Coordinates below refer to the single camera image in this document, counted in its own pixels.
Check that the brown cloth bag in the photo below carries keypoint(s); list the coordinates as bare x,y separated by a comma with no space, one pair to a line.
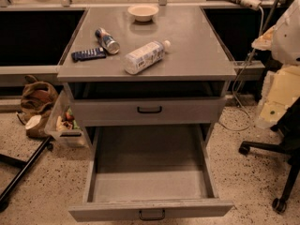
37,101

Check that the grey drawer cabinet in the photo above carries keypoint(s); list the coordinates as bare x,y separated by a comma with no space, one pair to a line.
196,65

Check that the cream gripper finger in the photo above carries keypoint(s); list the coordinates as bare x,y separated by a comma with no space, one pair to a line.
265,41

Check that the silver blue soda can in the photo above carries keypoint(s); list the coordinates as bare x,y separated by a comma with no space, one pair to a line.
107,41

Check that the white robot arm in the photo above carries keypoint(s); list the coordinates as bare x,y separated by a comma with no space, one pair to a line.
286,39

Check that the dark blue snack bar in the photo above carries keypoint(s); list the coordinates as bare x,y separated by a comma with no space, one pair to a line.
91,54

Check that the clear plastic water bottle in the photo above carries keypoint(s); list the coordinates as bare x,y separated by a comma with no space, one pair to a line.
146,56

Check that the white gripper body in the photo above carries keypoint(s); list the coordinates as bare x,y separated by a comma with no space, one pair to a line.
287,42

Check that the black metal stand leg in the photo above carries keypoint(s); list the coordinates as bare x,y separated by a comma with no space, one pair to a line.
24,167

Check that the open grey lower drawer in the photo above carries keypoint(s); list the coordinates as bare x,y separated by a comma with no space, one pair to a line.
149,173

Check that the clear plastic storage bin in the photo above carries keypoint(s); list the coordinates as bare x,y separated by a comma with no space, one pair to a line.
62,125

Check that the white bowl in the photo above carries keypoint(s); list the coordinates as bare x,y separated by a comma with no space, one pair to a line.
143,13

